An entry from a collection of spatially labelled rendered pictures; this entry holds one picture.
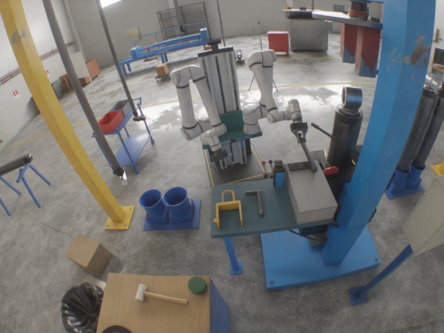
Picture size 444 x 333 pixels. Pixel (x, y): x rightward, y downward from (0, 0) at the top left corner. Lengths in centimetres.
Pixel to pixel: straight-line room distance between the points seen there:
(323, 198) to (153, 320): 122
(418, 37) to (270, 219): 125
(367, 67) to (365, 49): 10
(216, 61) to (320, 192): 153
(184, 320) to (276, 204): 91
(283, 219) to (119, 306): 116
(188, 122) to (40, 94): 149
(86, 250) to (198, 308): 184
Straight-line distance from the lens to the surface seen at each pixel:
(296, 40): 941
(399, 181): 328
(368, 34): 128
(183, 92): 189
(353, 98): 157
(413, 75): 111
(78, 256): 290
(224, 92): 235
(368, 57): 131
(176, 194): 276
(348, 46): 167
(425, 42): 111
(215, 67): 225
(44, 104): 237
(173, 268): 255
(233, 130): 246
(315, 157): 191
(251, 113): 225
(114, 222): 325
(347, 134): 165
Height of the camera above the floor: 221
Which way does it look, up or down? 41 degrees down
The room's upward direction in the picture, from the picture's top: 11 degrees counter-clockwise
